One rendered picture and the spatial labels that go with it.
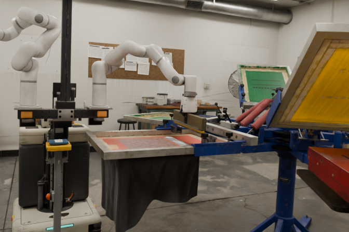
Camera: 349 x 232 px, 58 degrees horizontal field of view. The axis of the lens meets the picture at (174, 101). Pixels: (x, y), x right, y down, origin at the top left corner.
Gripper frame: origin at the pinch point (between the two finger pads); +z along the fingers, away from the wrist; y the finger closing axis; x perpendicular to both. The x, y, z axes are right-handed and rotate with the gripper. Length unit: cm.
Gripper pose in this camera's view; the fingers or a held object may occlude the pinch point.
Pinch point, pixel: (188, 120)
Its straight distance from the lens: 199.1
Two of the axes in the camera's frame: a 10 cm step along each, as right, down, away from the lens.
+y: -9.1, -0.2, -4.2
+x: 4.1, 0.9, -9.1
